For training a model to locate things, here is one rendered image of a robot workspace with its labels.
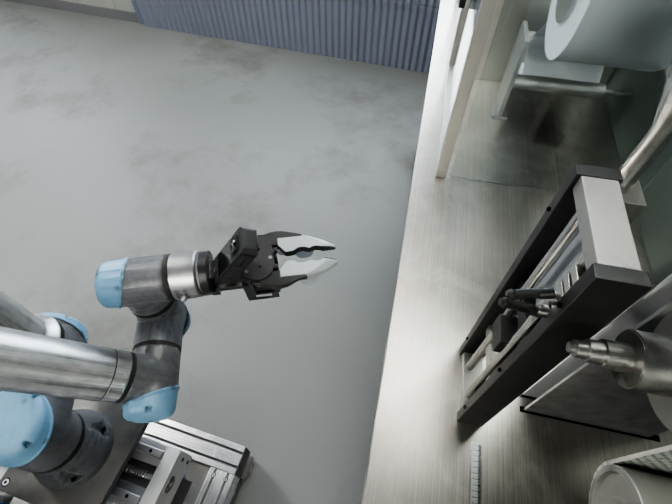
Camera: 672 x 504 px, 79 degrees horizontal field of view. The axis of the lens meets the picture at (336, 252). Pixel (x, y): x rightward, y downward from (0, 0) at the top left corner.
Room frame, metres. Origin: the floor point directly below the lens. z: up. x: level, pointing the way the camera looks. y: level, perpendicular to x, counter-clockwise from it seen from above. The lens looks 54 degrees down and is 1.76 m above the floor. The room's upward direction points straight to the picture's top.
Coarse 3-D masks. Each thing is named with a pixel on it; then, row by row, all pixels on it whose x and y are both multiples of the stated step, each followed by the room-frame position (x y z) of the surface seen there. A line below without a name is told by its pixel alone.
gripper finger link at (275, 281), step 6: (270, 276) 0.33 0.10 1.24; (276, 276) 0.33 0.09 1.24; (288, 276) 0.33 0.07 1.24; (294, 276) 0.33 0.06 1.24; (300, 276) 0.33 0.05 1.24; (306, 276) 0.33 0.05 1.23; (264, 282) 0.32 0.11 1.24; (270, 282) 0.32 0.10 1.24; (276, 282) 0.32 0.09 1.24; (282, 282) 0.32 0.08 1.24; (288, 282) 0.32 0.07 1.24; (294, 282) 0.33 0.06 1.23; (276, 288) 0.32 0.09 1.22; (282, 288) 0.32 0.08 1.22
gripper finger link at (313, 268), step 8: (288, 264) 0.35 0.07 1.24; (296, 264) 0.35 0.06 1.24; (304, 264) 0.35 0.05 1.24; (312, 264) 0.35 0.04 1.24; (320, 264) 0.35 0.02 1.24; (328, 264) 0.36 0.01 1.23; (280, 272) 0.34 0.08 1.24; (288, 272) 0.34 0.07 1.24; (296, 272) 0.34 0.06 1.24; (304, 272) 0.34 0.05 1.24; (312, 272) 0.34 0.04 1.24; (320, 272) 0.34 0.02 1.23; (304, 280) 0.35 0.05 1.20; (312, 280) 0.35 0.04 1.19
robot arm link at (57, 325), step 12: (0, 300) 0.31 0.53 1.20; (12, 300) 0.33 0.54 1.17; (0, 312) 0.30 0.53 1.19; (12, 312) 0.31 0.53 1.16; (24, 312) 0.32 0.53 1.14; (0, 324) 0.28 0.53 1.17; (12, 324) 0.29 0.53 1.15; (24, 324) 0.30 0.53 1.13; (36, 324) 0.32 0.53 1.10; (48, 324) 0.33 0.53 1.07; (60, 324) 0.34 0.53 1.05; (72, 324) 0.36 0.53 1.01; (60, 336) 0.32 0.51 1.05; (72, 336) 0.33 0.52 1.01; (84, 336) 0.35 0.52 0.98
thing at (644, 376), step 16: (624, 336) 0.19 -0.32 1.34; (640, 336) 0.18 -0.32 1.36; (656, 336) 0.18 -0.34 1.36; (640, 352) 0.16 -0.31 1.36; (656, 352) 0.16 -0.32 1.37; (640, 368) 0.15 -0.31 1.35; (656, 368) 0.14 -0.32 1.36; (624, 384) 0.14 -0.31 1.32; (640, 384) 0.13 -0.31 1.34; (656, 384) 0.13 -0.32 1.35
